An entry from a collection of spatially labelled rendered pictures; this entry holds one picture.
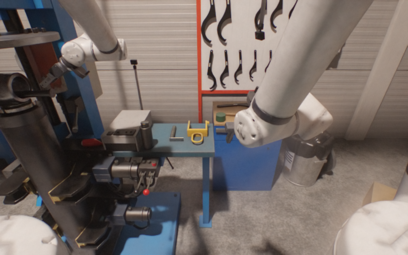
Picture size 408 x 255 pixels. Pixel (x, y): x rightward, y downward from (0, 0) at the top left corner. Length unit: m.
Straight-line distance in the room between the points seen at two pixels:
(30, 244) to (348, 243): 0.36
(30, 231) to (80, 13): 0.57
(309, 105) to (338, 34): 0.23
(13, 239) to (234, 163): 2.11
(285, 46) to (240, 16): 2.58
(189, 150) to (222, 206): 1.17
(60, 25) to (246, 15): 2.09
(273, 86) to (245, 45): 2.60
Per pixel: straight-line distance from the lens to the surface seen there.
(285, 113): 0.40
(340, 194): 2.99
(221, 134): 2.04
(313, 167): 2.68
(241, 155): 2.23
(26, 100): 1.37
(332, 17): 0.32
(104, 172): 1.47
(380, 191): 2.81
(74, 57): 0.97
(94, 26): 0.78
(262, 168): 2.40
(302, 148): 2.47
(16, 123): 1.34
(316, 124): 0.52
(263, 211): 2.45
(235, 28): 2.92
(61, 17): 1.62
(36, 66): 1.38
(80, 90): 1.66
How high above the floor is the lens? 1.89
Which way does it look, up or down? 30 degrees down
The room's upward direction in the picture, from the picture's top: straight up
